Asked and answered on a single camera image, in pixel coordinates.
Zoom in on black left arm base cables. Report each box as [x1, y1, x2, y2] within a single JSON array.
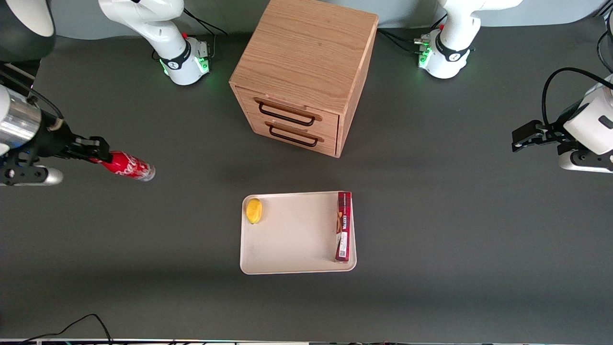
[[377, 13, 448, 53]]

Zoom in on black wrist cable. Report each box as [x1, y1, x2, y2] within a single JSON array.
[[0, 72, 65, 130], [542, 67, 613, 127]]

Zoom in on beige plastic tray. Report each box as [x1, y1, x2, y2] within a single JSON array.
[[239, 191, 357, 275]]

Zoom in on yellow lemon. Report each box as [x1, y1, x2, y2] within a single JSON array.
[[246, 198, 263, 225]]

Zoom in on black right arm base cables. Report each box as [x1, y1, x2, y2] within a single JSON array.
[[181, 12, 227, 60]]

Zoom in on wooden drawer front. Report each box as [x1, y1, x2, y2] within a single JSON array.
[[234, 86, 341, 139], [243, 113, 340, 158]]

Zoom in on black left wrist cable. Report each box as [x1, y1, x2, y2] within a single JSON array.
[[542, 67, 613, 127]]

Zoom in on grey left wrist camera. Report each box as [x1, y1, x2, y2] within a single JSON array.
[[558, 149, 613, 173]]

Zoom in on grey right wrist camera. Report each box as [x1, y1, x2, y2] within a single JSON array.
[[0, 165, 64, 186]]

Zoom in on red coke bottle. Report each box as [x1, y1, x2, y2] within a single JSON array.
[[98, 150, 156, 182]]

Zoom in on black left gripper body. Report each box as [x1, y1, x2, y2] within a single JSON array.
[[544, 103, 583, 145]]

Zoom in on black arm base cables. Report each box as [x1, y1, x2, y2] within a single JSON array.
[[181, 12, 227, 60], [377, 13, 448, 53]]

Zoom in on black metal drawer handle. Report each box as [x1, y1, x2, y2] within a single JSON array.
[[268, 126, 319, 148], [259, 102, 317, 127]]

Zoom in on red tartan shortbread box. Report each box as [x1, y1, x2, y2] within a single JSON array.
[[335, 191, 352, 263]]

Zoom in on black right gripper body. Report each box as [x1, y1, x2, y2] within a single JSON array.
[[34, 118, 80, 158]]

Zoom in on wooden drawer cabinet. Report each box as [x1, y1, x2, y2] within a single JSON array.
[[229, 0, 379, 159]]

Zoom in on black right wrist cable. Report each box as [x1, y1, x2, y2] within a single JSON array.
[[0, 72, 65, 130]]

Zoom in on black cable at table edge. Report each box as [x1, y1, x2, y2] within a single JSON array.
[[19, 314, 113, 345]]

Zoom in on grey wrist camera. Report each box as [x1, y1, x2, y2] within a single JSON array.
[[0, 165, 64, 186], [558, 149, 613, 173]]

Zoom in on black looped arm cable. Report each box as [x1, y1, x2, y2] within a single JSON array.
[[596, 12, 613, 72]]

